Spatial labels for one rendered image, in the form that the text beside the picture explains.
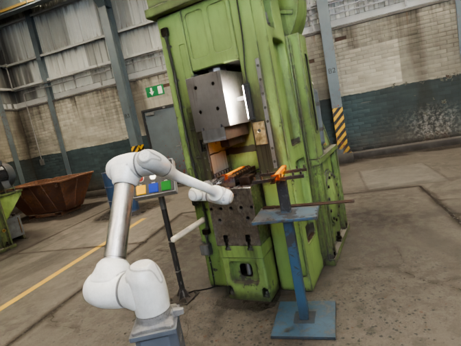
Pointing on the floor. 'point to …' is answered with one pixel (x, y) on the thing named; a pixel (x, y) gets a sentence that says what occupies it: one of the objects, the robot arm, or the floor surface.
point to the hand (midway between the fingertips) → (221, 178)
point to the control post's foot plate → (184, 298)
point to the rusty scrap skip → (53, 195)
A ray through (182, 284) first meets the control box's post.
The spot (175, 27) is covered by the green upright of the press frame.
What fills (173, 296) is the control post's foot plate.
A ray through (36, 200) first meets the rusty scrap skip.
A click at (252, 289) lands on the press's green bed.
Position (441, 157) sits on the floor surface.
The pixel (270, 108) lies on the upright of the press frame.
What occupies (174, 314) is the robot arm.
